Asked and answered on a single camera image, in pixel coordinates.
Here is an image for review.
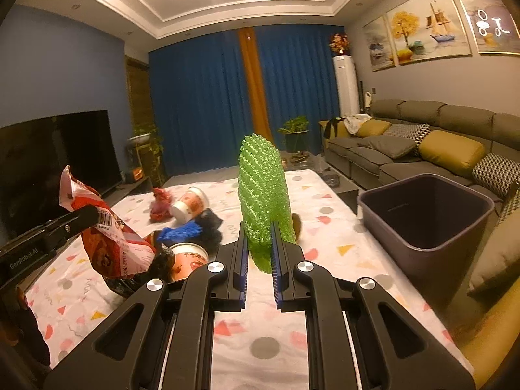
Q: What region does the black flat television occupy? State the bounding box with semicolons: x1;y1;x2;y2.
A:
0;110;123;244

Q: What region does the flat grey cushion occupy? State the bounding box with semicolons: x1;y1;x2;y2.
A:
357;135;419;159

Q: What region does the mountain landscape painting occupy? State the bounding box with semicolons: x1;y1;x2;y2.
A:
363;17;397;72

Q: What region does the white and red paper cup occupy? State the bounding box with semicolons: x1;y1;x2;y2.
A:
170;187;210;225

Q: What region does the blue curtain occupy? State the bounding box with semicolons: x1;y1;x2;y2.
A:
254;24;342;164
148;28;254;179

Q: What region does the purple plastic bin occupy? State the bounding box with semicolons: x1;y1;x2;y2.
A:
357;173;495;307

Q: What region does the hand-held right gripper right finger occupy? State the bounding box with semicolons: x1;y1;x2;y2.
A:
270;220;477;390

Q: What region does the mustard yellow chaise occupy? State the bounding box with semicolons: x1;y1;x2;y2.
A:
457;292;520;390

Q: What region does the red printed paper cup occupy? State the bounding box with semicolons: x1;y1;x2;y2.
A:
166;243;210;282

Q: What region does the large grey cushion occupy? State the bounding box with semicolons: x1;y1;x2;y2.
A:
467;211;520;298

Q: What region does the small yellow cushion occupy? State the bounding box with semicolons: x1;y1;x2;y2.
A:
357;120;391;138

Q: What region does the white standing air conditioner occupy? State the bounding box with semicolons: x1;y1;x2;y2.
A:
332;55;362;118

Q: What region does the dark coffee table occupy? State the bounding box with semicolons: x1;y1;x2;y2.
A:
280;150;361;217

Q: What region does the white patterned blanket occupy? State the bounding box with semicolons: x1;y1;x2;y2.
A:
24;168;464;390

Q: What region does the red and gold flower decoration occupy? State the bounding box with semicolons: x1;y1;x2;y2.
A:
328;32;352;54

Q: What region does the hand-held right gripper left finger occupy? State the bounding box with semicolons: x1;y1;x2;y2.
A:
44;220;249;390

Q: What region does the potted vine plant on stand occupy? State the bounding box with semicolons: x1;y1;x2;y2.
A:
127;124;165;188

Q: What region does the potted green plant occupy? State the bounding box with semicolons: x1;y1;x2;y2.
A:
277;116;310;155

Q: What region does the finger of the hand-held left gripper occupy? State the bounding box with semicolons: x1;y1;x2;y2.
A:
48;205;100;248

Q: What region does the white cloth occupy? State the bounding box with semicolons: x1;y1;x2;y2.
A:
344;114;372;134

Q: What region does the orange curtain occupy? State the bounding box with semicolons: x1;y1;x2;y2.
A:
239;26;274;144

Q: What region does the brown wooden screen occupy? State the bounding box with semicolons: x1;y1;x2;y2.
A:
125;56;153;151

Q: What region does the sailboat and tree painting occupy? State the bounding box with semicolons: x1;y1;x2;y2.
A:
386;0;473;66

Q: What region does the black cloth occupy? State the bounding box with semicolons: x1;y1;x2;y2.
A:
323;117;346;139

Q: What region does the large yellow cushion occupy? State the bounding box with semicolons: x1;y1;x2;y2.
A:
418;130;486;177

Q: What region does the purple abstract painting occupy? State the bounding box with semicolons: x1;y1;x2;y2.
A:
450;0;520;54

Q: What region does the grey sectional sofa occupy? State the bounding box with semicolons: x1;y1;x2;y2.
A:
319;98;520;232

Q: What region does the crumpled red plastic bag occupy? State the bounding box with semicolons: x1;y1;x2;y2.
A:
148;188;173;222

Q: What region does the blue foam net sleeve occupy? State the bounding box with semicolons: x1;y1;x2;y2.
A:
156;221;204;246

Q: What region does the green foam net sleeve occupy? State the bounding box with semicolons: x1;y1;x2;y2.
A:
238;133;296;274

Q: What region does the long houndstooth cushion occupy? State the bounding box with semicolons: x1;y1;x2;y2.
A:
384;123;432;148

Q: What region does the red snack bag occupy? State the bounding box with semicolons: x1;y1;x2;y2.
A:
59;165;158;281

